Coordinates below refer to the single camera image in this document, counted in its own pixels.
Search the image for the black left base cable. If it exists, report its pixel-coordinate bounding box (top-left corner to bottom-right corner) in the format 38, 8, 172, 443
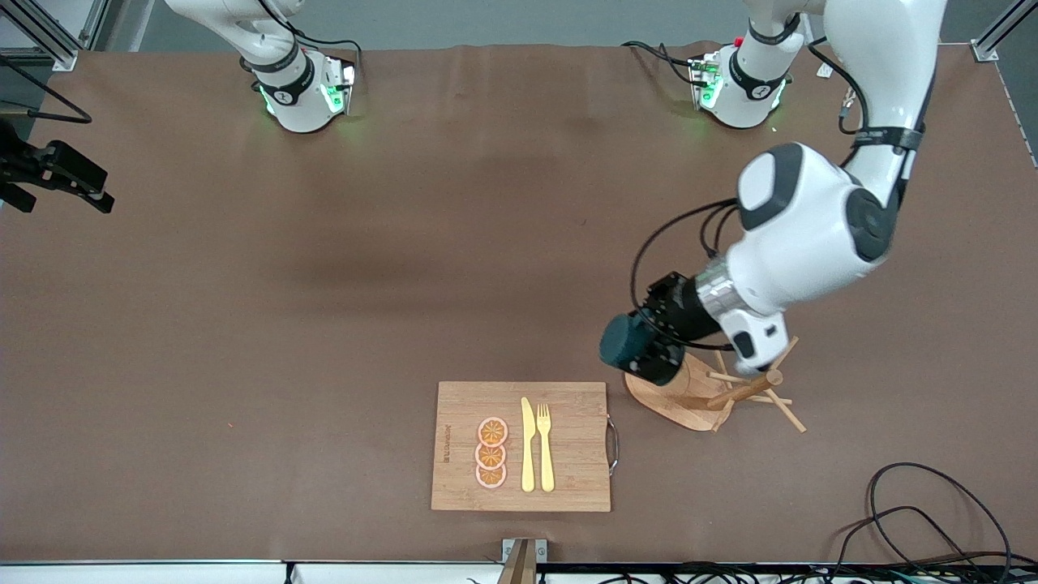
622, 41, 700, 87

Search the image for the large looped black cable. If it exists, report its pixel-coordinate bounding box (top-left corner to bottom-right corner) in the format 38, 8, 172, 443
866, 462, 1014, 570

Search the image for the yellow plastic knife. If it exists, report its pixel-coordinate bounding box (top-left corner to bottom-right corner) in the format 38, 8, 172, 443
520, 397, 537, 493

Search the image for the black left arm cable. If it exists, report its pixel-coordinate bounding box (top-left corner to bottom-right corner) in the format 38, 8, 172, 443
630, 36, 870, 351

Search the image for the small looped black cable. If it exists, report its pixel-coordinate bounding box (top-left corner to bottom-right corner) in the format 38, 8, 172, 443
827, 506, 974, 584

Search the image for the black base cable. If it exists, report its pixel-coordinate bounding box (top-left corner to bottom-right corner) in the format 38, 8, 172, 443
622, 41, 700, 87
292, 28, 363, 78

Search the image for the black right base cable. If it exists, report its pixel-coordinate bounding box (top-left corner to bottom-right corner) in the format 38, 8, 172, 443
292, 28, 363, 78

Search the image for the yellow plastic fork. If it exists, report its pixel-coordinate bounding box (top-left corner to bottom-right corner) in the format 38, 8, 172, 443
536, 403, 556, 493

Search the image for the dark green cup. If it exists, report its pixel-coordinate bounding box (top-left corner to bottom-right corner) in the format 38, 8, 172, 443
599, 312, 686, 387

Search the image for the wooden mug tree stand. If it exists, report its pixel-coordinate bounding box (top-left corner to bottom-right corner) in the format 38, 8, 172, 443
623, 335, 809, 435

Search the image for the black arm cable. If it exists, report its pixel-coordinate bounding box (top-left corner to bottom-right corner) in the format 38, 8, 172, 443
630, 36, 870, 351
0, 55, 92, 125

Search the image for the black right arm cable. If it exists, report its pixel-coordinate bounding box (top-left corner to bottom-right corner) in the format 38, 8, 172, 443
0, 55, 92, 125

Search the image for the aluminium frame post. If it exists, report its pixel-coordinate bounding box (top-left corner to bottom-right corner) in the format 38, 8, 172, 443
971, 0, 1038, 62
0, 0, 122, 72

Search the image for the metal table edge bracket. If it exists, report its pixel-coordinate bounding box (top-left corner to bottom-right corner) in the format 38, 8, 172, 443
496, 538, 548, 584

